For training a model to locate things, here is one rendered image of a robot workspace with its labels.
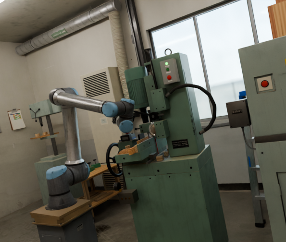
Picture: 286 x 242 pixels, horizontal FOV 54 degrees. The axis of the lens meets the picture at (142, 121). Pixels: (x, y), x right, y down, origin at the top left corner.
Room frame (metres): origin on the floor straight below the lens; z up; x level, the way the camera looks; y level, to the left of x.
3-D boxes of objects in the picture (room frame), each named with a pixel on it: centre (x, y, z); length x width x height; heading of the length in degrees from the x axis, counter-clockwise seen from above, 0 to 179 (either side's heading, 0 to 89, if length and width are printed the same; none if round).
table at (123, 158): (2.27, 0.07, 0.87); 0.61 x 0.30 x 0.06; 154
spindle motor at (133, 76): (2.21, -0.02, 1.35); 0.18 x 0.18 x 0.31
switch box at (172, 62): (1.95, -0.25, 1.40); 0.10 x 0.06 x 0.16; 64
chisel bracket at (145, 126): (2.20, -0.04, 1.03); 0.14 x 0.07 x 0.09; 64
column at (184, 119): (2.09, -0.29, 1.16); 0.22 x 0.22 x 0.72; 64
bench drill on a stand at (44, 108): (4.23, 1.37, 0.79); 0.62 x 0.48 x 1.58; 55
